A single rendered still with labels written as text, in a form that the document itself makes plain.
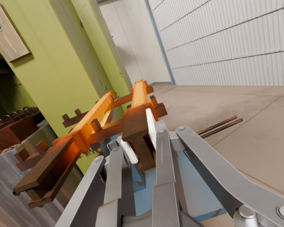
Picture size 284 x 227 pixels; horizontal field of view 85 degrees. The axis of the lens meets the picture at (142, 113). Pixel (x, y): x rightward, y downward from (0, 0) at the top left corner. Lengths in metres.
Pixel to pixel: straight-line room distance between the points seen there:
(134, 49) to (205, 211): 4.97
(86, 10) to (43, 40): 0.50
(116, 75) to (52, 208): 0.80
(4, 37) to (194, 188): 0.79
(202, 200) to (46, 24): 0.74
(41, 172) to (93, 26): 1.01
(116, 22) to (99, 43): 4.12
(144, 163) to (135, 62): 4.99
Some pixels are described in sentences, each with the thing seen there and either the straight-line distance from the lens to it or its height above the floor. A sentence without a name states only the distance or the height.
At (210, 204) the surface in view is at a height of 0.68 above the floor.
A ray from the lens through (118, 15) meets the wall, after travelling 5.29.
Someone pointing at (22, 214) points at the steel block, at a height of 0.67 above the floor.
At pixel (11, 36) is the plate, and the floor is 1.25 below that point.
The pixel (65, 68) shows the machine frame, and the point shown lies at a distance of 0.70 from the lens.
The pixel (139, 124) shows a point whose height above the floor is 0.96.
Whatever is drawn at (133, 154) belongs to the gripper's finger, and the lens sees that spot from 0.16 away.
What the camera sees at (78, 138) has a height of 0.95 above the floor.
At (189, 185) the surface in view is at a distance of 0.46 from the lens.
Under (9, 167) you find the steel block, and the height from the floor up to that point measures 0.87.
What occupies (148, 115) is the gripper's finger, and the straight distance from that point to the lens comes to 0.19.
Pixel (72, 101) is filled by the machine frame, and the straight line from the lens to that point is 0.72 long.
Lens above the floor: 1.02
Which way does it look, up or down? 19 degrees down
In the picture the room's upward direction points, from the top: 24 degrees counter-clockwise
